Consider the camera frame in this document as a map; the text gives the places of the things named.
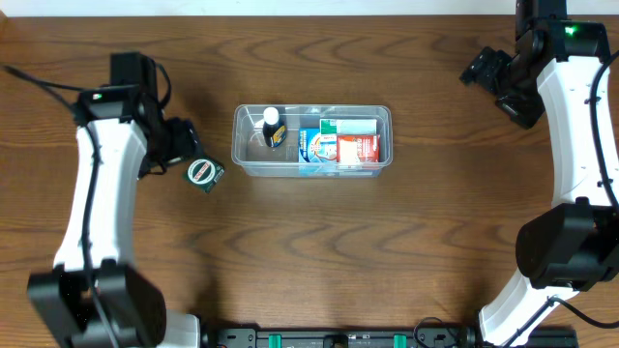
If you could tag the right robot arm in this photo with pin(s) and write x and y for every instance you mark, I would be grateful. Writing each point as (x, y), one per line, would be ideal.
(558, 71)

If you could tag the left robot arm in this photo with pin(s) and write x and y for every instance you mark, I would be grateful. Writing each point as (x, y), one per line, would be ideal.
(93, 296)

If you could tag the white green medicine box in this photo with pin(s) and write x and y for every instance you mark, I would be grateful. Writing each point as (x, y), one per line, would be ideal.
(348, 126)

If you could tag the green Zam-Buk ointment box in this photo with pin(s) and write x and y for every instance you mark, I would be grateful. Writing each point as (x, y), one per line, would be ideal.
(204, 173)

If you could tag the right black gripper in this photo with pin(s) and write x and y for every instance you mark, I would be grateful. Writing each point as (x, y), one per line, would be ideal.
(482, 68)

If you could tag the dark syrup bottle white cap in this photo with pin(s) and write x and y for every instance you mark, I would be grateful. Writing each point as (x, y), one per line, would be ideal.
(274, 128)

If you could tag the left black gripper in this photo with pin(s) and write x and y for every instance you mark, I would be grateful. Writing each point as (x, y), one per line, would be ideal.
(181, 143)

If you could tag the clear plastic container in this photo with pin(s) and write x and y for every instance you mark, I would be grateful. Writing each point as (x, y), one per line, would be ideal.
(250, 151)

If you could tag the red medicine box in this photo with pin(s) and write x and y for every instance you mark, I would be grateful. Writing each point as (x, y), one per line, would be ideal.
(355, 149)

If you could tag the black mounting rail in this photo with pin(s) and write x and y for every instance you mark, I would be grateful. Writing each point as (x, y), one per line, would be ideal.
(428, 336)

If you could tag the blue cooling patch box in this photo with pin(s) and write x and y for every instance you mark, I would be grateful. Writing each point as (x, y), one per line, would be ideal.
(318, 155)

